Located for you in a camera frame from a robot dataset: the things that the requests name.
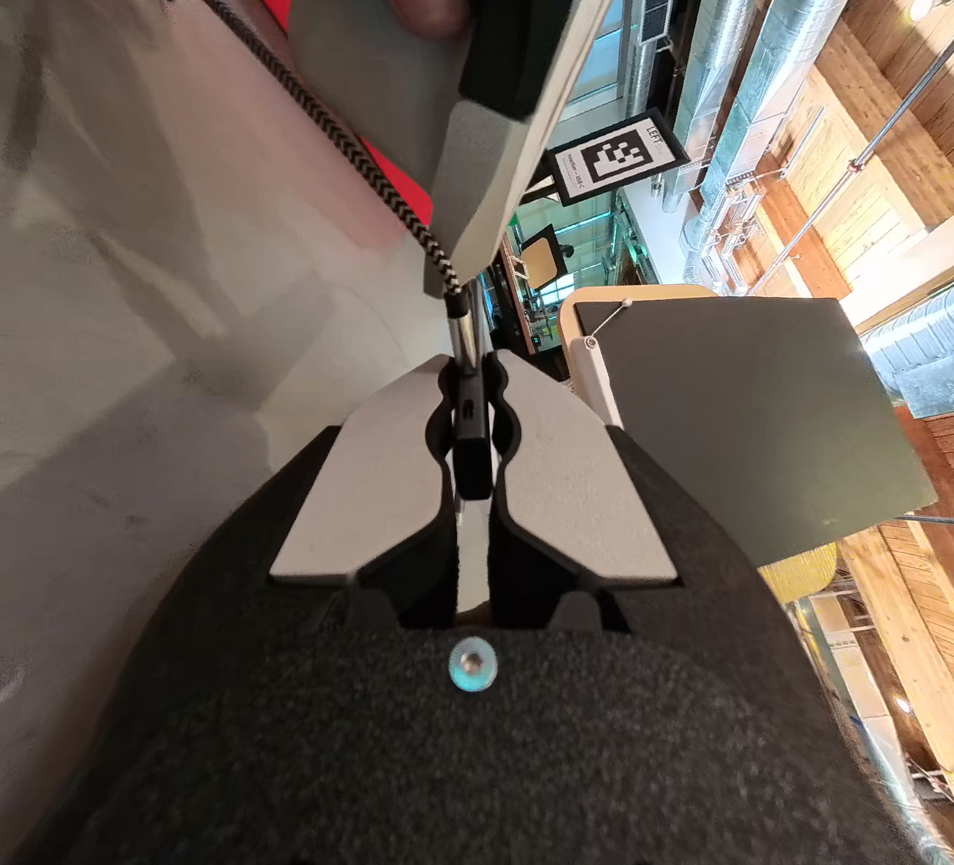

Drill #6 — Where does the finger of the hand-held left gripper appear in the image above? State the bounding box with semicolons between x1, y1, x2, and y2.
423;0;648;299

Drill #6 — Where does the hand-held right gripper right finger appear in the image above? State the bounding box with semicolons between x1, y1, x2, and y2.
488;350;681;589

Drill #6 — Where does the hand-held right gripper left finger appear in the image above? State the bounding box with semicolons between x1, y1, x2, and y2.
267;352;458;589

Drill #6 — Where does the dark grey usb hub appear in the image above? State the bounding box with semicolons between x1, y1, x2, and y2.
451;279;494;501

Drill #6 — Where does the black white braided usb-c cable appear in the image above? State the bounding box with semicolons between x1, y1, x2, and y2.
97;0;479;368

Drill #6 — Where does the wooden back chair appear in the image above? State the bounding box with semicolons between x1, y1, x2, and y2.
518;224;571;288

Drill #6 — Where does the black grid panel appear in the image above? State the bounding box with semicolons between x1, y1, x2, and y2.
637;0;681;46

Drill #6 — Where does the framed marker sign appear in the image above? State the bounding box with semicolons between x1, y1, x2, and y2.
546;106;690;207

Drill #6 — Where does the black wood-rimmed board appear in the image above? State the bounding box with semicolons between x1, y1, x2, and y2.
559;285;939;605

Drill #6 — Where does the white board bracket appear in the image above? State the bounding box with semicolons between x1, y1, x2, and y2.
566;336;624;428

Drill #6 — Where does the thin wire with white end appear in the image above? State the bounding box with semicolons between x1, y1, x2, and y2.
587;298;635;347

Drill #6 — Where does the silver ventilation duct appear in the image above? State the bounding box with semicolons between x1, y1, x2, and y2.
626;0;895;284

